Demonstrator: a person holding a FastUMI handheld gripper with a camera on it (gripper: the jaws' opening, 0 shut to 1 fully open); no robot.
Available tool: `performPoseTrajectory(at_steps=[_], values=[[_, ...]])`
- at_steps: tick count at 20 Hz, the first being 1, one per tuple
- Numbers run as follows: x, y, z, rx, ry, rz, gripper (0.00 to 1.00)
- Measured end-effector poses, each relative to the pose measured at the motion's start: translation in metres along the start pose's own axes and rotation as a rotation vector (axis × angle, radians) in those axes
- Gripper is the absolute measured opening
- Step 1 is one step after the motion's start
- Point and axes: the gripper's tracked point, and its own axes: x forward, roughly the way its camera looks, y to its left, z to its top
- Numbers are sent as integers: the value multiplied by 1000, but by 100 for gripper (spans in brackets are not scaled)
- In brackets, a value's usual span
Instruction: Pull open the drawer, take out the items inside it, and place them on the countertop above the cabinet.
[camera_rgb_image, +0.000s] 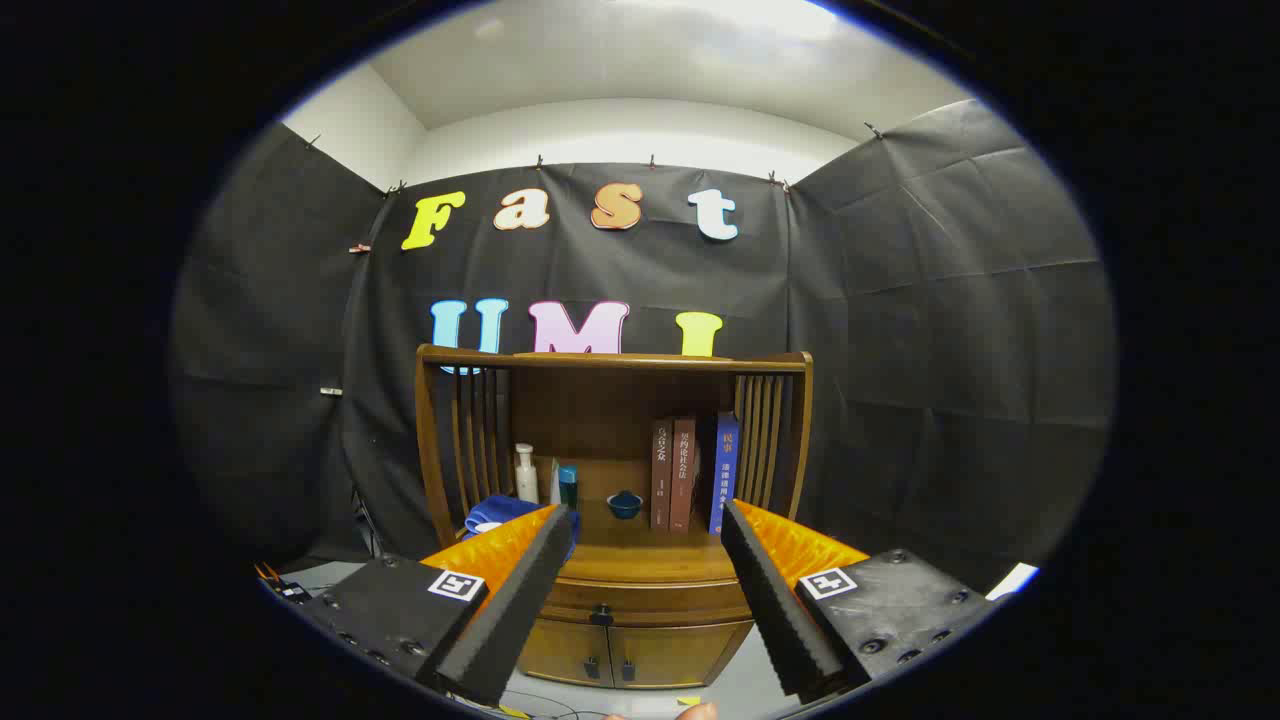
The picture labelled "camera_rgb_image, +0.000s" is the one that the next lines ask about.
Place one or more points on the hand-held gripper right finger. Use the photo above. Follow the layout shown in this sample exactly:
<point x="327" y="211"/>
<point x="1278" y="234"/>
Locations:
<point x="775" y="610"/>

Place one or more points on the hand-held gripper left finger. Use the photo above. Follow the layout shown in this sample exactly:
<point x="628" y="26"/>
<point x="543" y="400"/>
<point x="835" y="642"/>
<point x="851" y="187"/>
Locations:
<point x="520" y="610"/>

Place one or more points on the wooden drawer with black knob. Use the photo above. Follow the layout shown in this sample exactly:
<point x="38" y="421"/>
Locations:
<point x="660" y="600"/>

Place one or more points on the wooden cabinet door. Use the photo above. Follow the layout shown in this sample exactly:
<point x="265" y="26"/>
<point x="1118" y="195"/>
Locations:
<point x="680" y="650"/>
<point x="560" y="650"/>

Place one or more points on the wooden countertop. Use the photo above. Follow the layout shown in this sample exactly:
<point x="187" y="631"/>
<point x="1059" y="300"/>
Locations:
<point x="650" y="550"/>

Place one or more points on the wooden cabinet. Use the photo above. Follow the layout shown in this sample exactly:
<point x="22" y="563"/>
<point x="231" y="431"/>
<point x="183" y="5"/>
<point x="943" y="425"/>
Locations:
<point x="600" y="400"/>

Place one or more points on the blue folded towel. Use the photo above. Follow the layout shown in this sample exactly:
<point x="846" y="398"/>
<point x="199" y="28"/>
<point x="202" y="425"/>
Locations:
<point x="495" y="512"/>

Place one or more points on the white pump bottle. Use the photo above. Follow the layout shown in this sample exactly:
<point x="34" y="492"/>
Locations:
<point x="526" y="485"/>

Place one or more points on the teal capped bottle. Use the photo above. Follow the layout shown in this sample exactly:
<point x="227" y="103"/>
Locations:
<point x="568" y="488"/>

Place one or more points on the blue lidded teacup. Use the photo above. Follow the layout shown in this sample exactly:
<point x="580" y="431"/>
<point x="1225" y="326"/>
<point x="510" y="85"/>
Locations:
<point x="625" y="507"/>

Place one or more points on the blue book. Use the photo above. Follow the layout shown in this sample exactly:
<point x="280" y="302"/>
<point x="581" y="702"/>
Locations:
<point x="724" y="470"/>

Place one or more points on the reddish brown book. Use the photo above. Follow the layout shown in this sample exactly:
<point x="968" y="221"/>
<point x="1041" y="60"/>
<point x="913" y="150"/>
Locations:
<point x="684" y="480"/>

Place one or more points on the dark brown book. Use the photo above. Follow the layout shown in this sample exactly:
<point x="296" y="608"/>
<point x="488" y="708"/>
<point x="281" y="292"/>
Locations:
<point x="662" y="480"/>

